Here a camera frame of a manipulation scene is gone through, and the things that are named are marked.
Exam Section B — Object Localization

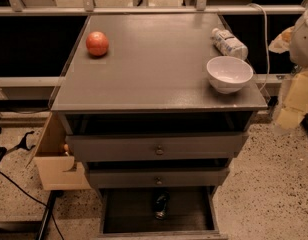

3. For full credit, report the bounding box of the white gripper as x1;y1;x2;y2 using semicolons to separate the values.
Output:
275;68;308;130

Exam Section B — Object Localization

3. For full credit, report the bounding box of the grey bottom drawer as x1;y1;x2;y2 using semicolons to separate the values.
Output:
95;187;228;240

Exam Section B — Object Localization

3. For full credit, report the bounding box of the grey drawer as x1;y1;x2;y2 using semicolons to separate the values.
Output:
95;187;228;240
66;132;248;162
88;168;229;189

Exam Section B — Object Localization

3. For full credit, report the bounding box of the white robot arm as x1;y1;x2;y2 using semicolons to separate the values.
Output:
269;7;308;130

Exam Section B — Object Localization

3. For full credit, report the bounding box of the grey middle drawer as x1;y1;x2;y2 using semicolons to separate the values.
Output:
88;168;229;189

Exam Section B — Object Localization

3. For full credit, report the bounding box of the grey wooden drawer cabinet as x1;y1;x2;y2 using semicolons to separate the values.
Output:
52;14;266;178

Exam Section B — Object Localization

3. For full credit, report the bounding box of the grey top drawer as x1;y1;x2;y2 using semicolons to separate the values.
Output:
66;132;248;162

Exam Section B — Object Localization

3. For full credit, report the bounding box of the white bowl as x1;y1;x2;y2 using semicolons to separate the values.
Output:
206;56;253;94

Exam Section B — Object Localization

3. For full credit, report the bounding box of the clear plastic water bottle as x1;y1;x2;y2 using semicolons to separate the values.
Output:
212;28;248;60

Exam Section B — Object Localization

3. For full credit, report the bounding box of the orange ball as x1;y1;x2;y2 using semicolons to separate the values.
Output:
86;31;109;56

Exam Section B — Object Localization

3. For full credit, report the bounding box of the light wooden box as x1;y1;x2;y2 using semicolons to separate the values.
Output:
33;114;90;190

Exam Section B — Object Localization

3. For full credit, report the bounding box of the black clamp tool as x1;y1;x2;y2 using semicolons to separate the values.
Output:
7;131;34;154

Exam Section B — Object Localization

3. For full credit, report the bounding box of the white cable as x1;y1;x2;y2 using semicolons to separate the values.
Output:
247;2;272;92

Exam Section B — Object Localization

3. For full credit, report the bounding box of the black floor cable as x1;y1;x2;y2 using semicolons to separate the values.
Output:
0;168;66;240

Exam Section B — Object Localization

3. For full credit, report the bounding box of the metal railing frame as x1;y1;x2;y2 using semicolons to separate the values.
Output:
0;0;308;98

